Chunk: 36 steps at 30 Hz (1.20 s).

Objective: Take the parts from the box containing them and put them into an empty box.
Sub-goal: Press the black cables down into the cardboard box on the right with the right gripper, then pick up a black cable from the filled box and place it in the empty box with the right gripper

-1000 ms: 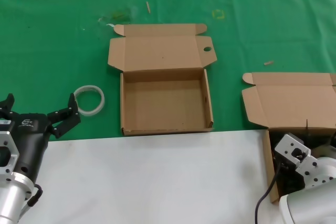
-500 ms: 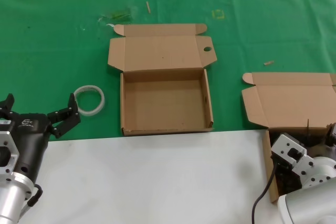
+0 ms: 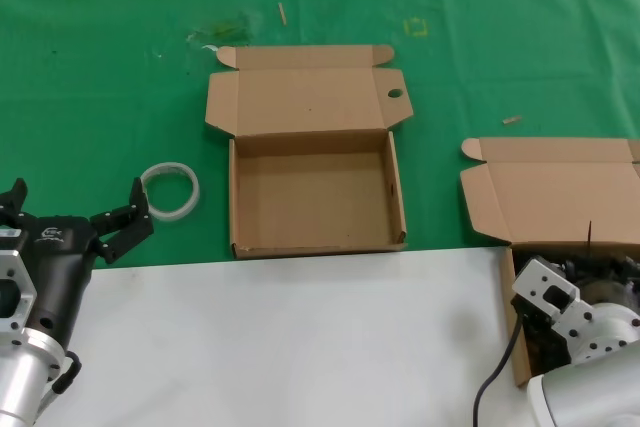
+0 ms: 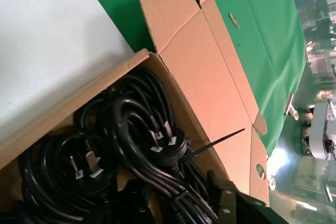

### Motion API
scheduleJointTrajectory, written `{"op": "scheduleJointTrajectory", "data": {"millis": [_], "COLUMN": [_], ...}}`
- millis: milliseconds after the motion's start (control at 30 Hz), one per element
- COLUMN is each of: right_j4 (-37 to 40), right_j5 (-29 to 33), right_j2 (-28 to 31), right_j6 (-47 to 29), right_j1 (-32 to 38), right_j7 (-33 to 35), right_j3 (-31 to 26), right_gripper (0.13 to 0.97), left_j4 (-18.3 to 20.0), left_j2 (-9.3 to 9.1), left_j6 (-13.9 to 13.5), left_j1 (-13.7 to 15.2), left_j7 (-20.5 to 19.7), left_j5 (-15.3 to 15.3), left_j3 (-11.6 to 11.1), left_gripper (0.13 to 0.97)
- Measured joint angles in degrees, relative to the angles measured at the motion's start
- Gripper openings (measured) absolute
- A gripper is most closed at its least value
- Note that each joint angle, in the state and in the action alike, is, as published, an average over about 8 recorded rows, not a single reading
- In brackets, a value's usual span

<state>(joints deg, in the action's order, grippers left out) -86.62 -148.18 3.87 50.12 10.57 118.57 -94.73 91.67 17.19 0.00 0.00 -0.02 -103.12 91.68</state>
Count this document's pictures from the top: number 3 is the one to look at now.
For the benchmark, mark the clear plastic wrapper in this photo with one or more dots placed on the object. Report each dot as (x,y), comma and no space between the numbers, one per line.
(227,29)

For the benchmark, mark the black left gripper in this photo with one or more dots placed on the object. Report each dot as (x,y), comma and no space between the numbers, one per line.
(60,267)

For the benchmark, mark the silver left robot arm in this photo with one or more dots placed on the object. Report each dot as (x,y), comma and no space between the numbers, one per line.
(25,377)

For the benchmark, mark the empty open cardboard box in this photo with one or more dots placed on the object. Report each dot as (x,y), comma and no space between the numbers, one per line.
(310,197)

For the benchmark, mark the green table cloth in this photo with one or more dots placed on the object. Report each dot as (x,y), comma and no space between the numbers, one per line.
(100,97)

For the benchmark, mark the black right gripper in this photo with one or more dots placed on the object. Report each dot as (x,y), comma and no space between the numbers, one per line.
(545,342)

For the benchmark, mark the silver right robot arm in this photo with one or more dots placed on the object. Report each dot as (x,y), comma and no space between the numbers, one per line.
(600,387)

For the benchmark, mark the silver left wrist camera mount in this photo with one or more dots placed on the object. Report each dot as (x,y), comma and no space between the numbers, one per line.
(17,287)

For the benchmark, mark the translucent white tape roll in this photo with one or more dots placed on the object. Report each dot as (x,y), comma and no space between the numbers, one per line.
(172,215)

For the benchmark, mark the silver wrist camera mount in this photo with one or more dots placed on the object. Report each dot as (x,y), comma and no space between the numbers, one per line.
(17,287)
(540,282)

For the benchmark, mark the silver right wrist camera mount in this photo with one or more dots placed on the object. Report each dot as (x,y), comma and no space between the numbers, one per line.
(540,282)

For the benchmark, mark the thin wooden stick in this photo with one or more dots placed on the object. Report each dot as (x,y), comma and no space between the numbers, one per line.
(282,13)

